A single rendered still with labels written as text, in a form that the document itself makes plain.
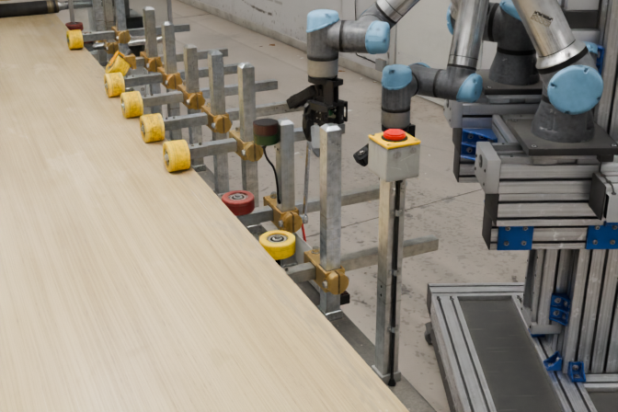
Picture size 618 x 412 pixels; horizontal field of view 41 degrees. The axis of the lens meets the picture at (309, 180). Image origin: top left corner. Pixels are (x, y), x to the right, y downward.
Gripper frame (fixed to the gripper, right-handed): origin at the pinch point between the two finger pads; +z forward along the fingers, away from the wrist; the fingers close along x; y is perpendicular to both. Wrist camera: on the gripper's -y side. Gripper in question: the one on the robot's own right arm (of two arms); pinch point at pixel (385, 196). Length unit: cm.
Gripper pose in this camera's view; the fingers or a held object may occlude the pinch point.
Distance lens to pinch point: 222.4
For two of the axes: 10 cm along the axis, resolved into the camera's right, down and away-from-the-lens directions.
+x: -4.2, -3.5, 8.4
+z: 0.1, 9.2, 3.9
